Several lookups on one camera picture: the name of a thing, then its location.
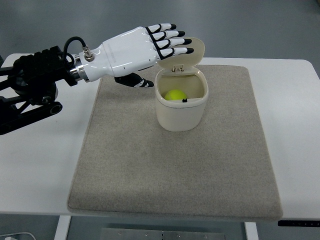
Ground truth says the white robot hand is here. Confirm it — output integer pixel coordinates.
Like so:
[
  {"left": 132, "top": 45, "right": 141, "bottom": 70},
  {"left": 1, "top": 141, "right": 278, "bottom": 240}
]
[{"left": 70, "top": 23, "right": 194, "bottom": 88}]

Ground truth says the yellow tennis ball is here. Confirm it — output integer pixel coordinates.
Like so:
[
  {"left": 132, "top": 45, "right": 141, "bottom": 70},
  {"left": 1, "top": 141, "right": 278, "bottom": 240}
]
[{"left": 164, "top": 89, "right": 187, "bottom": 101}]

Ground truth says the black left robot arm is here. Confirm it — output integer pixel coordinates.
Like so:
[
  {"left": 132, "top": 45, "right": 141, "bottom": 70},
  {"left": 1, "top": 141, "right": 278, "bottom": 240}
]
[{"left": 0, "top": 23, "right": 194, "bottom": 135}]

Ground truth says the beige plastic bin with lid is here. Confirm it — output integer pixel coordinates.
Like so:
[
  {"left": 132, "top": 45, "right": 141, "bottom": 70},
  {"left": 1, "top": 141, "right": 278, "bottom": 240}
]
[{"left": 154, "top": 37, "right": 209, "bottom": 132}]

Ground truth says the grey felt mat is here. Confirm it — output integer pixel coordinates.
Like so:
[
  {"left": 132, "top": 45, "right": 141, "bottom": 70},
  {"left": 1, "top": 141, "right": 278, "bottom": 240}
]
[{"left": 67, "top": 65, "right": 283, "bottom": 221}]

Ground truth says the white right table leg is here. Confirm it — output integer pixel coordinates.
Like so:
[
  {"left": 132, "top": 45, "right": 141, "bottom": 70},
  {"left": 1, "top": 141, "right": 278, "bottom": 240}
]
[{"left": 244, "top": 222, "right": 259, "bottom": 240}]

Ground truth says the white table leg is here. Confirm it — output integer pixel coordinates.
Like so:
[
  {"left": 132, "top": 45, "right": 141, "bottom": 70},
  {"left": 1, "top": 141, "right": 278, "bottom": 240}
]
[
  {"left": 244, "top": 222, "right": 259, "bottom": 240},
  {"left": 54, "top": 215, "right": 71, "bottom": 240}
]

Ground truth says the white left table leg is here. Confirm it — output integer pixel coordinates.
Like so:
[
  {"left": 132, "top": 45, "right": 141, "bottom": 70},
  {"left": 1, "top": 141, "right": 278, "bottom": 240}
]
[{"left": 54, "top": 215, "right": 71, "bottom": 240}]

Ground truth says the black desk control panel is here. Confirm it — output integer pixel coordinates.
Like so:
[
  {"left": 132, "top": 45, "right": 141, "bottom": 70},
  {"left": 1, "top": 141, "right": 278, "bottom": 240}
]
[{"left": 277, "top": 219, "right": 320, "bottom": 228}]

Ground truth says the white object on floor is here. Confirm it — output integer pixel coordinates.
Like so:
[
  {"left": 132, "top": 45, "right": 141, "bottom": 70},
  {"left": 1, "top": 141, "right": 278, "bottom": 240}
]
[{"left": 0, "top": 232, "right": 36, "bottom": 240}]

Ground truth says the grey metal base plate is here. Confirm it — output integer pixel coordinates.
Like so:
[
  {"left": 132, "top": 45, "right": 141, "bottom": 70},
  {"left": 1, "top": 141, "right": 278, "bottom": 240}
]
[{"left": 100, "top": 228, "right": 226, "bottom": 240}]

